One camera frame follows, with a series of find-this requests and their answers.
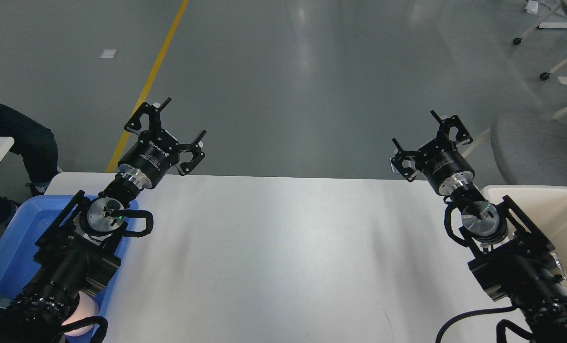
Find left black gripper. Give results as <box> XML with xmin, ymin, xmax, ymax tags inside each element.
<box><xmin>118</xmin><ymin>97</ymin><xmax>208</xmax><ymax>190</ymax></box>

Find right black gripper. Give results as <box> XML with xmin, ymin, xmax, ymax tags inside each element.
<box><xmin>390</xmin><ymin>110</ymin><xmax>475</xmax><ymax>197</ymax></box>

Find pink ribbed mug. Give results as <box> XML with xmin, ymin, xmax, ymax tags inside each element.
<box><xmin>63</xmin><ymin>292</ymin><xmax>100</xmax><ymax>337</ymax></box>

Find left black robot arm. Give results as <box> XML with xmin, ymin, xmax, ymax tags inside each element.
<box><xmin>0</xmin><ymin>98</ymin><xmax>206</xmax><ymax>343</ymax></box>

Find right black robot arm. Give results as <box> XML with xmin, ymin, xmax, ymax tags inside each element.
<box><xmin>390</xmin><ymin>111</ymin><xmax>567</xmax><ymax>343</ymax></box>

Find clear floor plate left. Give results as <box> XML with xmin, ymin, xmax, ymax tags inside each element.
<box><xmin>389</xmin><ymin>158</ymin><xmax>414</xmax><ymax>174</ymax></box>

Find grey office chair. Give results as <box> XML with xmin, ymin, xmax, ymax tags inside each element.
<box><xmin>462</xmin><ymin>113</ymin><xmax>567</xmax><ymax>187</ymax></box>

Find white floor plate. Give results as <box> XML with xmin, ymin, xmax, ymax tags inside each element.
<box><xmin>99</xmin><ymin>49</ymin><xmax>118</xmax><ymax>59</ymax></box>

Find seated person in jeans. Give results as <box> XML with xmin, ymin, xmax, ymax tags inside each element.
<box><xmin>0</xmin><ymin>104</ymin><xmax>59</xmax><ymax>197</ymax></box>

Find beige plastic bin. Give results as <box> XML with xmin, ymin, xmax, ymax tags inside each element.
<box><xmin>481</xmin><ymin>185</ymin><xmax>567</xmax><ymax>275</ymax></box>

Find white rolling chair base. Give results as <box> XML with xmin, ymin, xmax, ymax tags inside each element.
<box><xmin>513</xmin><ymin>0</ymin><xmax>567</xmax><ymax>105</ymax></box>

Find blue plastic tray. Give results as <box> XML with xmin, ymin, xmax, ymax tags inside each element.
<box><xmin>0</xmin><ymin>196</ymin><xmax>131</xmax><ymax>343</ymax></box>

